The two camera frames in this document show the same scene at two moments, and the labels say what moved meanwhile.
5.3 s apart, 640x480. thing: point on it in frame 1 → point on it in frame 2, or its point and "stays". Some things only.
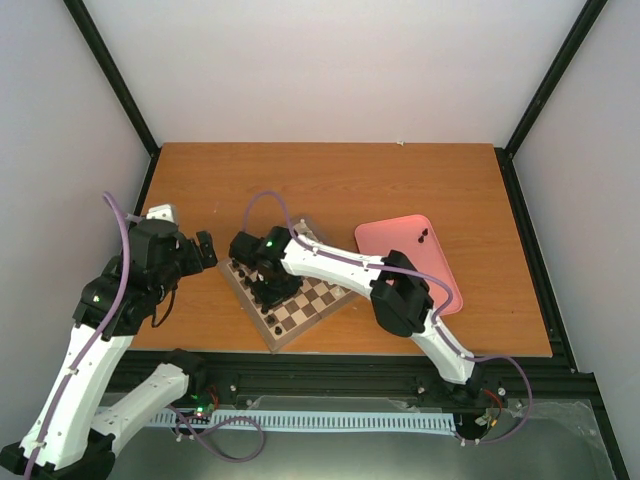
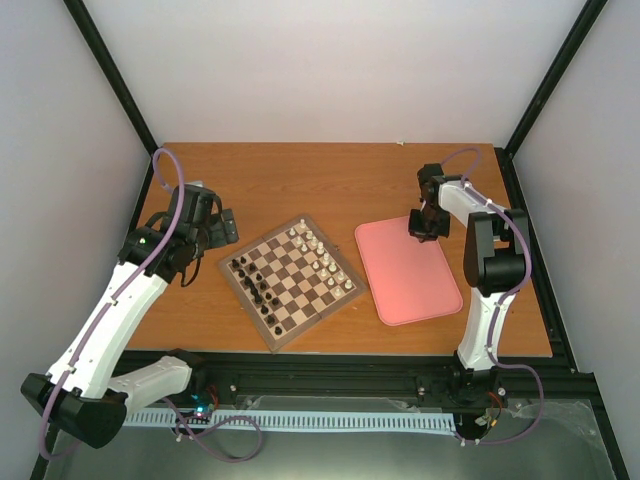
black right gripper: x=270 y=301 → x=415 y=230
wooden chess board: x=280 y=322 stays
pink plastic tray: x=416 y=239 stays
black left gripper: x=211 y=259 → x=221 y=238
